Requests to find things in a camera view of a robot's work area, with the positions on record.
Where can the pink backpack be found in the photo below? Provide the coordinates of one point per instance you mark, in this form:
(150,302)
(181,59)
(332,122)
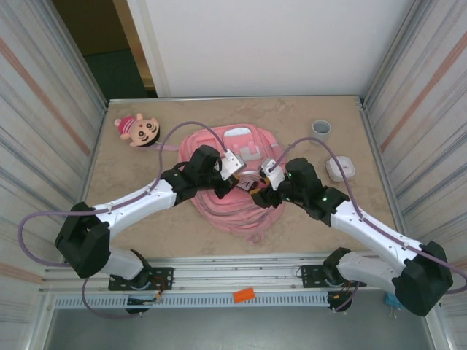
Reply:
(237,215)

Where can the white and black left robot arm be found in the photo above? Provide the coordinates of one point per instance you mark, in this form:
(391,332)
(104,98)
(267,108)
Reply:
(84,244)

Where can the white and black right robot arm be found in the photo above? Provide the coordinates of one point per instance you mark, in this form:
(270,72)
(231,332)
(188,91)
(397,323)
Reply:
(423,280)

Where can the white rounded square case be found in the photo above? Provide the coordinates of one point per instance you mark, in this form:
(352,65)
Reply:
(344,168)

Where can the grey cup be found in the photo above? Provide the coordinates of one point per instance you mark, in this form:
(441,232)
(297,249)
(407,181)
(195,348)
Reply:
(322,133)

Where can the plush doll with pink hat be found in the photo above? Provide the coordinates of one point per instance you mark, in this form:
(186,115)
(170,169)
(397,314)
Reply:
(140,131)

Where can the orange plastic connector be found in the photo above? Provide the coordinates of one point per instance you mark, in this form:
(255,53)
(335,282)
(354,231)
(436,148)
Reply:
(243,294)

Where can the blue binder clip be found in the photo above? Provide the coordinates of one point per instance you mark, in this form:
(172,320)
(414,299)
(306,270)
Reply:
(389,300)

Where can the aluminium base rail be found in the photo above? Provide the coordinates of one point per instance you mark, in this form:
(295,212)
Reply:
(237,271)

